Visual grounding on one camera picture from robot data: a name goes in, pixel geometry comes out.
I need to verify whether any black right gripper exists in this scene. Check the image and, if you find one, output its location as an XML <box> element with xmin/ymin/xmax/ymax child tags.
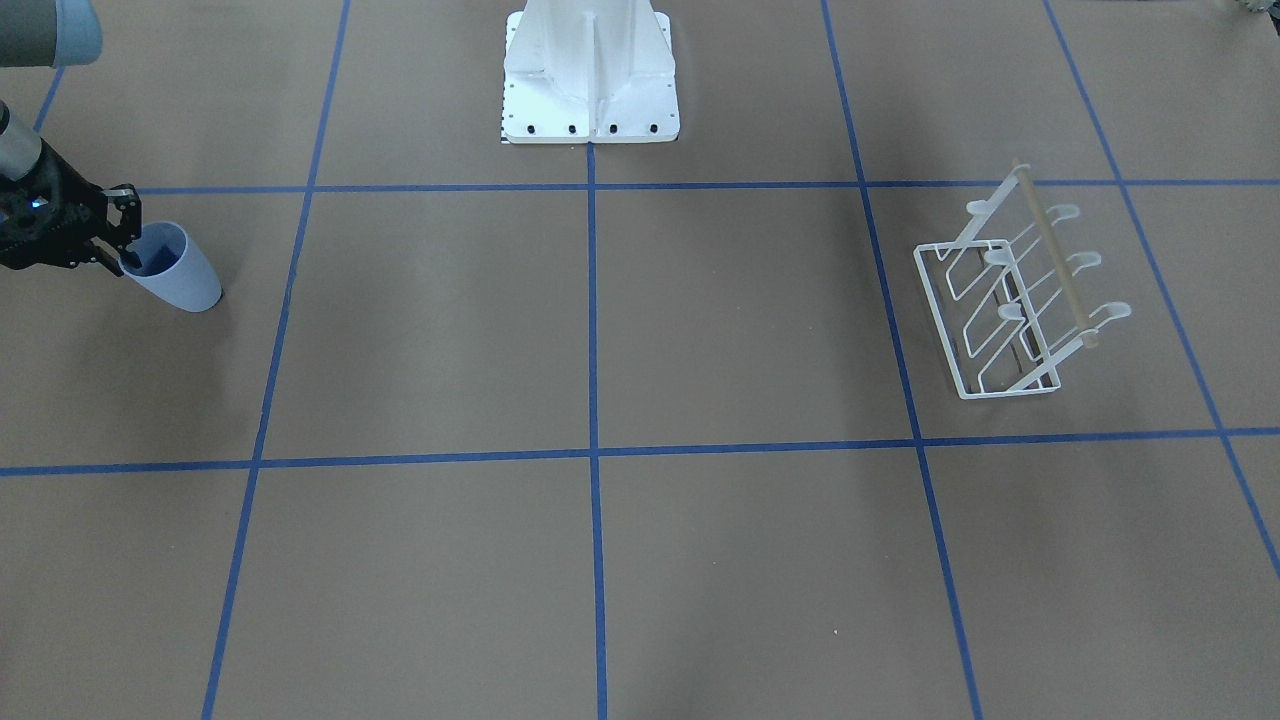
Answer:
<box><xmin>1</xmin><ymin>150</ymin><xmax>145</xmax><ymax>277</ymax></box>

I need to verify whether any light blue plastic cup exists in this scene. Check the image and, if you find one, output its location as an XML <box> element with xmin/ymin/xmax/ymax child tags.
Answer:
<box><xmin>120</xmin><ymin>222</ymin><xmax>223</xmax><ymax>313</ymax></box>

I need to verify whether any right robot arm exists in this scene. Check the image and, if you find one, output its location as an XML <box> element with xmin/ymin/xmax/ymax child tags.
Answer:
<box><xmin>1</xmin><ymin>1</ymin><xmax>142</xmax><ymax>277</ymax></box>

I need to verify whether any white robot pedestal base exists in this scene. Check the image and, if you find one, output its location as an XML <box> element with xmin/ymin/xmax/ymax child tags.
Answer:
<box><xmin>500</xmin><ymin>1</ymin><xmax>681</xmax><ymax>145</ymax></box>

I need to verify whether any white wire cup holder rack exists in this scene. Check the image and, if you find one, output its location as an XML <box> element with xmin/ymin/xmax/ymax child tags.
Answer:
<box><xmin>911</xmin><ymin>160</ymin><xmax>1132</xmax><ymax>400</ymax></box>

